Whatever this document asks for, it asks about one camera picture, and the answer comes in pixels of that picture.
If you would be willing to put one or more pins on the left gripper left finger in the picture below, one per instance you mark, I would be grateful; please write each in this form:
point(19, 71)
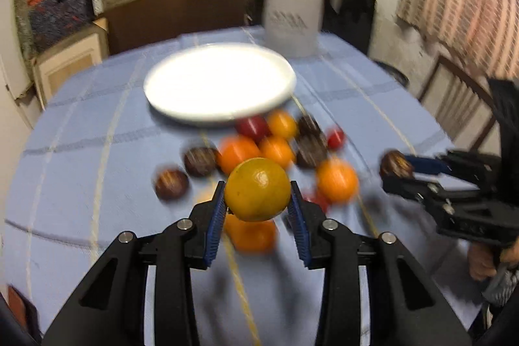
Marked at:
point(107, 307)

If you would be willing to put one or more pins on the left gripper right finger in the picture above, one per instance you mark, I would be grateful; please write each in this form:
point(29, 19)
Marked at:
point(405, 305)

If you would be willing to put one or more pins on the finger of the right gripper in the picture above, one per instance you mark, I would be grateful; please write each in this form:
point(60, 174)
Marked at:
point(429, 194)
point(425, 164)

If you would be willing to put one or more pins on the yellow-orange kumquat fruit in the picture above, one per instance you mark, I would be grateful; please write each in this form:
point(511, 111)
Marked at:
point(257, 190)

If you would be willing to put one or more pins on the person's right hand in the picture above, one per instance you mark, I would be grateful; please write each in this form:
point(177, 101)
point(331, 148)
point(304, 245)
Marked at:
point(480, 260)

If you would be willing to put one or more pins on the wooden chair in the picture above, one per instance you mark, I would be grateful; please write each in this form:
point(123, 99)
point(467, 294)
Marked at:
point(460, 104)

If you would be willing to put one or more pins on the small orange kumquat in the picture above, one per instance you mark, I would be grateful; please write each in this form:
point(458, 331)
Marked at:
point(277, 149)

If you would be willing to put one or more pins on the yellow-orange cherry tomato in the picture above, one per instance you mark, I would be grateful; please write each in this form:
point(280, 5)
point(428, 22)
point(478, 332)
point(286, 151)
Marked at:
point(282, 124)

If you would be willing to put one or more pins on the dark red cherry tomato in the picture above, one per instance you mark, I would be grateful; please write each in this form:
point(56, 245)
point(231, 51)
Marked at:
point(254, 128)

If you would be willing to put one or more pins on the large orange tangerine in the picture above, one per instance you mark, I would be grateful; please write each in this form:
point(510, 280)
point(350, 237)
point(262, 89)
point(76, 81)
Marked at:
point(234, 150)

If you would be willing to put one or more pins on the white thermos jug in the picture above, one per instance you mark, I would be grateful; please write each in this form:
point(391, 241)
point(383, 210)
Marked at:
point(292, 26)

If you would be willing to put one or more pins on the white oval plate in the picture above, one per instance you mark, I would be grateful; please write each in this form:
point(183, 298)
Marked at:
point(219, 82)

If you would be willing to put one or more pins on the framed picture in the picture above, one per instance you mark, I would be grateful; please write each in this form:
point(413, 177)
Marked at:
point(76, 53)

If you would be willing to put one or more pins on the dark brown board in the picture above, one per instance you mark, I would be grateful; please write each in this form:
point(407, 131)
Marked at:
point(144, 22)

